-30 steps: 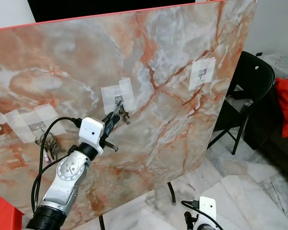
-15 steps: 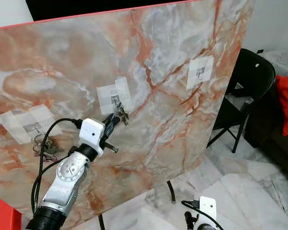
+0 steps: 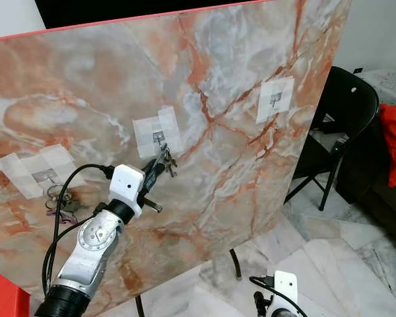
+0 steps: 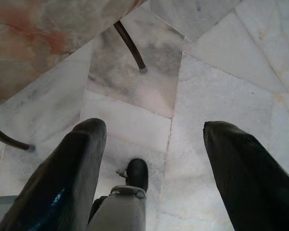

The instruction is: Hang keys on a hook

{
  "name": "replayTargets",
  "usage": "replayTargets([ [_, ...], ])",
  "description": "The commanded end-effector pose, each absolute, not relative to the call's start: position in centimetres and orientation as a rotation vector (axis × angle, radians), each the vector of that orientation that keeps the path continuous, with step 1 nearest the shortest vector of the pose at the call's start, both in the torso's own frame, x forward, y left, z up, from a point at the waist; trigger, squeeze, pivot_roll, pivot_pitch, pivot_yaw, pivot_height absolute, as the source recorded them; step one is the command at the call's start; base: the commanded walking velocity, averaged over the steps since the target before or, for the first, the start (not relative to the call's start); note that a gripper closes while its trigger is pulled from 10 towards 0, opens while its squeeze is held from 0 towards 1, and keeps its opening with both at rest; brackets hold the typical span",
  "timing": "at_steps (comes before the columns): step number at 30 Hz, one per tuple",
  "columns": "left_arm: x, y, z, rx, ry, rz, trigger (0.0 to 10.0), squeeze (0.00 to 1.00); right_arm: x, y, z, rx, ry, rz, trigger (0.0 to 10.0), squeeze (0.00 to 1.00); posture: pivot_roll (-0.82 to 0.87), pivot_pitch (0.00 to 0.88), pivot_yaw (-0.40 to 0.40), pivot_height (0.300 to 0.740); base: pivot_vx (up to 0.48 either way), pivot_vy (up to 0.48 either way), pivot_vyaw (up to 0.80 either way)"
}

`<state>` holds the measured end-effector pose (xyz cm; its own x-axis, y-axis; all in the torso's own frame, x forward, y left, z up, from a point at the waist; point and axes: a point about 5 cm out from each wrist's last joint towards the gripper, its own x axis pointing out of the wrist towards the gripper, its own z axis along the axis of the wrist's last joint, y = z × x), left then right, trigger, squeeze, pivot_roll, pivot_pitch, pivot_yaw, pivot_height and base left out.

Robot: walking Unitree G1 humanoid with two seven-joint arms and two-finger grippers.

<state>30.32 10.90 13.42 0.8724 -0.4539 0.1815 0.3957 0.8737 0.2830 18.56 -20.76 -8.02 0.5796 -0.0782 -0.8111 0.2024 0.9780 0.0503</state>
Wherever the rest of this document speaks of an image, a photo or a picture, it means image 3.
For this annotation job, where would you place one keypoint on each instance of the key bunch with white key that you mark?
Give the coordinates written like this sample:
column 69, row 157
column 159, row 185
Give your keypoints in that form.
column 170, row 162

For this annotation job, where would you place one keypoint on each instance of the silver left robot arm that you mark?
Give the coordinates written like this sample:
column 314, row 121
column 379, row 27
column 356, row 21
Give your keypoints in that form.
column 92, row 244

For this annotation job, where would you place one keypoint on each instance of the clear tape patch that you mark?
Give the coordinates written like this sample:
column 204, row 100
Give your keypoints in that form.
column 171, row 122
column 20, row 173
column 286, row 87

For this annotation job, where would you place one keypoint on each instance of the black metal stand leg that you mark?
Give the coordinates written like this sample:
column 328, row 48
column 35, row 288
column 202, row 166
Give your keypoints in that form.
column 235, row 263
column 140, row 307

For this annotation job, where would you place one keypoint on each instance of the key bunch with large rings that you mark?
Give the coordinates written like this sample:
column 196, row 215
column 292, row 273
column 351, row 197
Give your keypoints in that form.
column 70, row 205

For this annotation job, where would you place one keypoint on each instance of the marble board with red edge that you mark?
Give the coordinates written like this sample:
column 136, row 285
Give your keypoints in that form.
column 92, row 86

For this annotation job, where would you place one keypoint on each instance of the red plastic stool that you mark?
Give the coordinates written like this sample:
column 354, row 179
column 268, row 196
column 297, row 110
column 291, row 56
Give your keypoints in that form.
column 10, row 297

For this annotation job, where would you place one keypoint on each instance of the black television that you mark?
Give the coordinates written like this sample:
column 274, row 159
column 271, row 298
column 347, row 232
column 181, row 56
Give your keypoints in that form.
column 158, row 10

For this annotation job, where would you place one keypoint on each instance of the black device with green light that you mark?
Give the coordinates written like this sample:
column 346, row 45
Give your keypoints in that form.
column 340, row 145

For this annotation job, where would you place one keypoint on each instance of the black folding chair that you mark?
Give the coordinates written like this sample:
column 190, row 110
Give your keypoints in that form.
column 350, row 105

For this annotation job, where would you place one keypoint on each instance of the patterned white table cloth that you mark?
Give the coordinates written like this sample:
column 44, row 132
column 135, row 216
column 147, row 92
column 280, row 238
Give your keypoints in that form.
column 386, row 84

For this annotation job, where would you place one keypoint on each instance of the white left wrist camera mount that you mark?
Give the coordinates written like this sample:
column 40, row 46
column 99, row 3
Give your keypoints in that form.
column 127, row 185

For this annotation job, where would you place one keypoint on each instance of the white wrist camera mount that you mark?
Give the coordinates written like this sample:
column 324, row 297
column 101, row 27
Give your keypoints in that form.
column 284, row 290
column 127, row 185

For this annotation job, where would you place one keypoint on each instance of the small metal wall hook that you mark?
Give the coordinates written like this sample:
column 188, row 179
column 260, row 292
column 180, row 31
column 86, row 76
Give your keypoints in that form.
column 158, row 137
column 46, row 177
column 276, row 99

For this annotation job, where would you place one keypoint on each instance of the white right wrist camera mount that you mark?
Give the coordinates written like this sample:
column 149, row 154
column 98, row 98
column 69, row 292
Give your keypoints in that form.
column 284, row 290

